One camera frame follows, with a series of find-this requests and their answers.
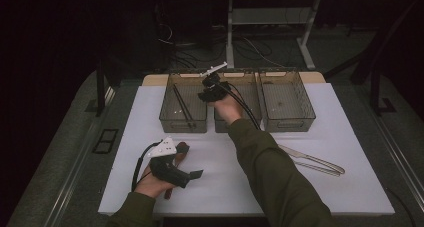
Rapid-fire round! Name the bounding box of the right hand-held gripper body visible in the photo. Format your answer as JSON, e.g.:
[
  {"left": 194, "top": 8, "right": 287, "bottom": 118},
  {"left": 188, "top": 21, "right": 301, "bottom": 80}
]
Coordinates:
[{"left": 199, "top": 61, "right": 232, "bottom": 103}]

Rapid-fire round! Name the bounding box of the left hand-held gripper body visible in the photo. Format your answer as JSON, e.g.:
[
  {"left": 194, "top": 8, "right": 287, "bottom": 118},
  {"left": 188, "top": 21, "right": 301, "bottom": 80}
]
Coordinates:
[{"left": 148, "top": 136, "right": 192, "bottom": 189}]

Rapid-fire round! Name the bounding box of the brown wooden spoon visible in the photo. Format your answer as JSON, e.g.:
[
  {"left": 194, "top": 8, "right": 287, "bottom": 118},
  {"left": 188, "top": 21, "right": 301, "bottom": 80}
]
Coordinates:
[{"left": 164, "top": 141, "right": 188, "bottom": 200}]

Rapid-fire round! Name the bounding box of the clear brown plastic basket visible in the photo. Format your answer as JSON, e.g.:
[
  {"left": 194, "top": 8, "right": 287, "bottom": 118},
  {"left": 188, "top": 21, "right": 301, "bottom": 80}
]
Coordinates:
[
  {"left": 213, "top": 70, "right": 263, "bottom": 134},
  {"left": 258, "top": 68, "right": 317, "bottom": 133},
  {"left": 159, "top": 70, "right": 209, "bottom": 134}
]

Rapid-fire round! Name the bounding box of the steel table knife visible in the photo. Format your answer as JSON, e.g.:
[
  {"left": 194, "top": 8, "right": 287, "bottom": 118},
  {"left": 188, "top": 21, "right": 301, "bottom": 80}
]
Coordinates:
[{"left": 277, "top": 144, "right": 346, "bottom": 175}]

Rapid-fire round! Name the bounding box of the steel fork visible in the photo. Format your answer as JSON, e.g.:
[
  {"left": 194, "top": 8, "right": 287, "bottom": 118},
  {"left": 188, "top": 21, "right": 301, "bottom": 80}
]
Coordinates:
[{"left": 292, "top": 160, "right": 344, "bottom": 178}]

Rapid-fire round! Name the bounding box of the person's right hand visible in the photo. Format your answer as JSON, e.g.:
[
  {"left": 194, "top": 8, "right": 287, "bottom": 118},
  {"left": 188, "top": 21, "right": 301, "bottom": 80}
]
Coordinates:
[{"left": 207, "top": 88, "right": 245, "bottom": 125}]

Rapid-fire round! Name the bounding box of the person's left hand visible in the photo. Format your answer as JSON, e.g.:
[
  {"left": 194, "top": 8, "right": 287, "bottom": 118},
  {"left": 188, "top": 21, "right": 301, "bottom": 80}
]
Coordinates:
[{"left": 133, "top": 164, "right": 176, "bottom": 199}]

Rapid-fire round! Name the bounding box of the white board table cover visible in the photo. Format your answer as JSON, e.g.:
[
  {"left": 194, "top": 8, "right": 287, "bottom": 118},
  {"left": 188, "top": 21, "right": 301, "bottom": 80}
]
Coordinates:
[{"left": 98, "top": 82, "right": 396, "bottom": 217}]

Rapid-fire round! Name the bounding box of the black metal stand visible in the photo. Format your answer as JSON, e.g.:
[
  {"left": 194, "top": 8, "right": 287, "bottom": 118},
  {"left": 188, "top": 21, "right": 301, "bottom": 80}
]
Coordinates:
[{"left": 323, "top": 0, "right": 424, "bottom": 117}]

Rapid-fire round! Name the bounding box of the left hand-held gripper black cable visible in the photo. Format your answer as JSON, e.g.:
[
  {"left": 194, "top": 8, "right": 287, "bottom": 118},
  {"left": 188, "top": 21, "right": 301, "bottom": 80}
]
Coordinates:
[{"left": 131, "top": 140, "right": 163, "bottom": 193}]

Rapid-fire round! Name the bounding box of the hand-held gripper black cable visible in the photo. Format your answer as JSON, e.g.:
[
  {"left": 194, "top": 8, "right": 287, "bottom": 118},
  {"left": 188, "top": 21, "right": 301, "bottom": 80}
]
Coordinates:
[
  {"left": 226, "top": 82, "right": 263, "bottom": 132},
  {"left": 131, "top": 140, "right": 163, "bottom": 193}
]

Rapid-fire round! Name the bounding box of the tangle of floor cables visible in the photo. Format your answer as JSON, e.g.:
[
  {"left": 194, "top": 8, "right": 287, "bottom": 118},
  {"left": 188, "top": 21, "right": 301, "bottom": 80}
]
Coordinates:
[{"left": 155, "top": 3, "right": 288, "bottom": 70}]

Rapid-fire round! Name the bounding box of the right hand-held gripper black cable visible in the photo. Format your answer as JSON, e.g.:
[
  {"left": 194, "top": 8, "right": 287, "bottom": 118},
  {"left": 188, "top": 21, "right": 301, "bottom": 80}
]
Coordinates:
[{"left": 226, "top": 82, "right": 263, "bottom": 132}]

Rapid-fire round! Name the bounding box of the white metal desk frame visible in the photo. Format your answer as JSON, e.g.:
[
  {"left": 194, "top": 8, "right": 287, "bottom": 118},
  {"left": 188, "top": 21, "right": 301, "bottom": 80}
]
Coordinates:
[{"left": 225, "top": 0, "right": 323, "bottom": 71}]

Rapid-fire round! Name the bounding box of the black floor cable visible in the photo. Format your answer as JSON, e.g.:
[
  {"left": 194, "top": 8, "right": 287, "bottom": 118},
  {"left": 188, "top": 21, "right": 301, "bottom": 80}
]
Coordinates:
[{"left": 384, "top": 186, "right": 418, "bottom": 227}]

